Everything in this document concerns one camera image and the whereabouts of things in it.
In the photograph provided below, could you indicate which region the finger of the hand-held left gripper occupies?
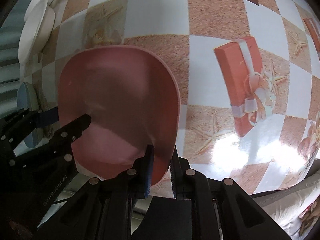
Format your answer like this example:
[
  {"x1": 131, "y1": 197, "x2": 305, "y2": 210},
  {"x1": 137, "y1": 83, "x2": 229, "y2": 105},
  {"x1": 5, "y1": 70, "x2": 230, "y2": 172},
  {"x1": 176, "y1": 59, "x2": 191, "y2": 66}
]
[
  {"x1": 0, "y1": 107, "x2": 59, "y2": 148},
  {"x1": 47, "y1": 114, "x2": 92, "y2": 170}
]

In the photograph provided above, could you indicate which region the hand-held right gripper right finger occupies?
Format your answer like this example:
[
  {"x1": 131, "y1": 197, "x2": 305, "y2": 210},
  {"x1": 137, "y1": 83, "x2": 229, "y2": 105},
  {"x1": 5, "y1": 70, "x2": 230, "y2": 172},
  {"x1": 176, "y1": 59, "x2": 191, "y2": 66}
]
[{"x1": 170, "y1": 145, "x2": 292, "y2": 240}]

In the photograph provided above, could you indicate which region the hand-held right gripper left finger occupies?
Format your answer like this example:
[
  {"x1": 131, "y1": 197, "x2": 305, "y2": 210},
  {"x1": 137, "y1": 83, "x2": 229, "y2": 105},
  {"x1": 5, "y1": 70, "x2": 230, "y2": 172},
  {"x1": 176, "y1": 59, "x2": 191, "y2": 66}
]
[{"x1": 37, "y1": 144, "x2": 154, "y2": 240}]

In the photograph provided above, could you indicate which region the white round bowl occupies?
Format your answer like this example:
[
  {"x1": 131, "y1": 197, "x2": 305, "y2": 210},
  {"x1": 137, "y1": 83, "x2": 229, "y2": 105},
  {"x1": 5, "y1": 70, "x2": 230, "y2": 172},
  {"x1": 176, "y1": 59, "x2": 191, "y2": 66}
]
[{"x1": 19, "y1": 21, "x2": 48, "y2": 66}]

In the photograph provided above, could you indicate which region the light blue plate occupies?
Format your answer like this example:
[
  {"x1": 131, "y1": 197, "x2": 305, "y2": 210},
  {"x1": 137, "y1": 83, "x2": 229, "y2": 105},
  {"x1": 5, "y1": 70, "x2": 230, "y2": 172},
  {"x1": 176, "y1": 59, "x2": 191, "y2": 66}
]
[{"x1": 17, "y1": 82, "x2": 40, "y2": 148}]

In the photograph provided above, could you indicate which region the grey-green curtain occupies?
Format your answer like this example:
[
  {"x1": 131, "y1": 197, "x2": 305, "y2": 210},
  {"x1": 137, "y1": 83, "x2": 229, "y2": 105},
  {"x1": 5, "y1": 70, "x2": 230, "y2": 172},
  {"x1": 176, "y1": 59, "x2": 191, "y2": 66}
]
[{"x1": 0, "y1": 0, "x2": 33, "y2": 120}]

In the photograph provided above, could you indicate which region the floral printed blanket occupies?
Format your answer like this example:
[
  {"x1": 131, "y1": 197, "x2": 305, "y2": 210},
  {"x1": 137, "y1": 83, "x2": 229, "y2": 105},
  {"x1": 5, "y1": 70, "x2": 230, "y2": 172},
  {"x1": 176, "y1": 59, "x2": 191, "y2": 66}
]
[{"x1": 252, "y1": 155, "x2": 320, "y2": 240}]

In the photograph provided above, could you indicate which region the checkered printed tablecloth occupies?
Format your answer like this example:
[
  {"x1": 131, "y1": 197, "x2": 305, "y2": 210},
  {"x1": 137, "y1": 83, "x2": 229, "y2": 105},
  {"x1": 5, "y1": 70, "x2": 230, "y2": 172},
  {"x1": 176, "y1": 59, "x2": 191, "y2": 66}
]
[{"x1": 19, "y1": 0, "x2": 320, "y2": 198}]

